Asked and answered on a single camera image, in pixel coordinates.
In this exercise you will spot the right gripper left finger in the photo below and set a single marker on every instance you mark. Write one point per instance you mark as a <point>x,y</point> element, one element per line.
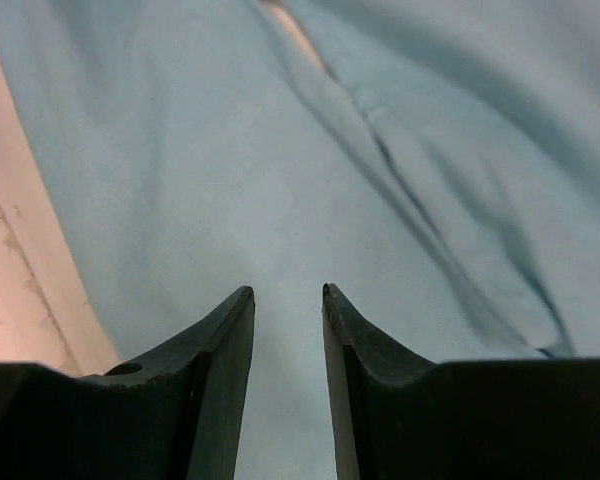
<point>174,412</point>

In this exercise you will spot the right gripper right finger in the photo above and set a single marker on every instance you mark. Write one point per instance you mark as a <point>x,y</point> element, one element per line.
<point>397,415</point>

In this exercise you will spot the light blue trousers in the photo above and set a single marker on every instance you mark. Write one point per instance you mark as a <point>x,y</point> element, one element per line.
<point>439,161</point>

